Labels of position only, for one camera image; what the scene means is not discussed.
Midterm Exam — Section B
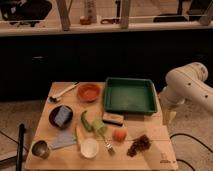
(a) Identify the dark round bowl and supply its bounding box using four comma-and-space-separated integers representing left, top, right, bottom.
49, 105, 73, 129

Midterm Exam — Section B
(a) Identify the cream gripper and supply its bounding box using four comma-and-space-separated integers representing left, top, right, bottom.
161, 101, 176, 125

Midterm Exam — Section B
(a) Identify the green handled fork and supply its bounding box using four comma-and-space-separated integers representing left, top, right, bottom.
92, 119, 115, 155

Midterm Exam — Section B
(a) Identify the wooden frame post middle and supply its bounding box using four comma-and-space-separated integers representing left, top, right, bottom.
120, 0, 131, 29

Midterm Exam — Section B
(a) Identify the black cable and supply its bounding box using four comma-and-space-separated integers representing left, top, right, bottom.
169, 132, 213, 171

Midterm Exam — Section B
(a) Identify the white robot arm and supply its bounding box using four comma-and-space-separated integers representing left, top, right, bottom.
159, 62, 213, 125

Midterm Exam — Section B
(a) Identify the wooden frame post left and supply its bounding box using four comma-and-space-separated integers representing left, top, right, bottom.
56, 0, 70, 31

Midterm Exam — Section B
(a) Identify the green plastic tray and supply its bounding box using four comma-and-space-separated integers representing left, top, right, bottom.
103, 77, 157, 115

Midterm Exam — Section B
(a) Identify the black office chair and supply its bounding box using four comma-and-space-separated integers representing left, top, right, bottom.
0, 0, 52, 27

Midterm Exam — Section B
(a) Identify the white small cup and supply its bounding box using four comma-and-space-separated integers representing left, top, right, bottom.
80, 138, 99, 159

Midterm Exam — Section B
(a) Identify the red apple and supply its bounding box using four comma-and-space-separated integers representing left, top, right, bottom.
113, 129, 127, 142

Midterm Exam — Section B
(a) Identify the red bowl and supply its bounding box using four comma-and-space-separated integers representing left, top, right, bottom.
77, 83, 100, 102

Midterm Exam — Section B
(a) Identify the brown dried cluster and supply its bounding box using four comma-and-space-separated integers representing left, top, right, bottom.
127, 135, 151, 157

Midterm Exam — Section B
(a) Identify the yellow banana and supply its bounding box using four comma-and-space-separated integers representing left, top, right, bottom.
75, 126, 85, 146

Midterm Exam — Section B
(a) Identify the metal cup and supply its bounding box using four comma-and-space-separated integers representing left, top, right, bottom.
32, 140, 50, 159

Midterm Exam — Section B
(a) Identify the blue sponge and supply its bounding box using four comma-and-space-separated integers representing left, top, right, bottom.
54, 106, 70, 126

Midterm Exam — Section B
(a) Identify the black pole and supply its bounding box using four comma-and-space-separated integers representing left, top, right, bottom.
16, 124, 25, 171

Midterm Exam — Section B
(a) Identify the grey blue cloth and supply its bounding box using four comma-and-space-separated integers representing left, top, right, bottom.
50, 131, 77, 150

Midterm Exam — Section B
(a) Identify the wooden frame post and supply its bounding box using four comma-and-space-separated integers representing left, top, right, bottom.
120, 0, 131, 29
56, 0, 70, 31

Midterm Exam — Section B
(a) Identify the small red object on ledge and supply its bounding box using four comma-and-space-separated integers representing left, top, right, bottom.
79, 16, 91, 25

